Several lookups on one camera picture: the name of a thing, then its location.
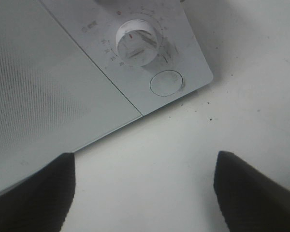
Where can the lower white timer knob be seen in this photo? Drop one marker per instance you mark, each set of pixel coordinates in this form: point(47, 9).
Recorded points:
point(137, 42)

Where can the round door release button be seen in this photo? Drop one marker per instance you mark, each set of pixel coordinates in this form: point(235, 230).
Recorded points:
point(166, 83)

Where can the white microwave oven body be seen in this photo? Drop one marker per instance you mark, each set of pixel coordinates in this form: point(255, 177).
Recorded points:
point(93, 24)

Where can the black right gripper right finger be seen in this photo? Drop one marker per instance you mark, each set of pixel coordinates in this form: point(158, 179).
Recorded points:
point(249, 201)

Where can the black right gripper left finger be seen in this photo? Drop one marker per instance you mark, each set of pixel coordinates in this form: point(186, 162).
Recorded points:
point(40, 203)

